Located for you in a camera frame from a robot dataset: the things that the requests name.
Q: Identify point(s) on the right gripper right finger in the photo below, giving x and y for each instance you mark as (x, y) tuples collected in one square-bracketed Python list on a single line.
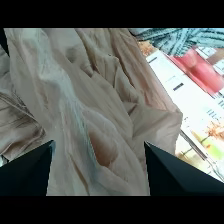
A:
[(173, 176)]

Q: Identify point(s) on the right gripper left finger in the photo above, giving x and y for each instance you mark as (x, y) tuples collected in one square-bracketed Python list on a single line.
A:
[(26, 173)]

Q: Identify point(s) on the beige garment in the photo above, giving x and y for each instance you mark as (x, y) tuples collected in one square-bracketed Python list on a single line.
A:
[(86, 100)]

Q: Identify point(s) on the green striped garment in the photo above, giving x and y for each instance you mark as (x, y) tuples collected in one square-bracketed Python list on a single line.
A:
[(180, 40)]

